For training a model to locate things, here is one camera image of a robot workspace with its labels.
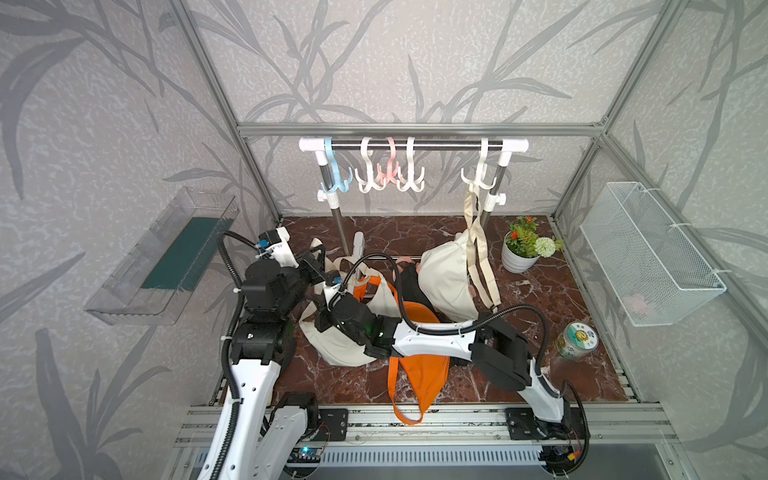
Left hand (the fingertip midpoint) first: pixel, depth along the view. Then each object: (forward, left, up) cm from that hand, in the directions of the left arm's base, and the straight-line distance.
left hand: (328, 248), depth 67 cm
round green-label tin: (-11, -65, -25) cm, 70 cm away
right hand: (-4, +7, -15) cm, 17 cm away
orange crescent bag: (-20, -20, -32) cm, 43 cm away
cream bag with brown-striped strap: (+4, -29, -14) cm, 33 cm away
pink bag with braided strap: (+19, -18, -30) cm, 39 cm away
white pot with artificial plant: (+17, -55, -20) cm, 61 cm away
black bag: (+5, -19, -24) cm, 31 cm away
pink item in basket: (-7, -74, -12) cm, 75 cm away
